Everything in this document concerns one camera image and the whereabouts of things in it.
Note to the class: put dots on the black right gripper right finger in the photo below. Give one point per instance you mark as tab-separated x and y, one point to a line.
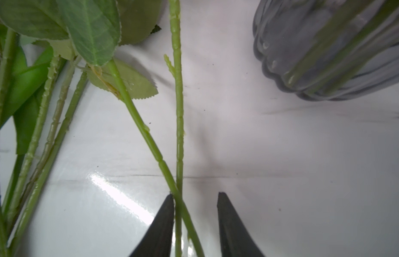
235	240

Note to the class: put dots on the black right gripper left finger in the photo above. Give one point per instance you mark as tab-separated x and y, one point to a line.
157	241

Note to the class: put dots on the thin green flower stem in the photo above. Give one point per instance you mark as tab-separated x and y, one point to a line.
175	68

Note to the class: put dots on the pink ribbed glass vase centre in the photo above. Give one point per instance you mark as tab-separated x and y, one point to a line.
328	50

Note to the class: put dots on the bunch of artificial flowers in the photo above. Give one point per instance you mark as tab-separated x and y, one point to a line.
49	50

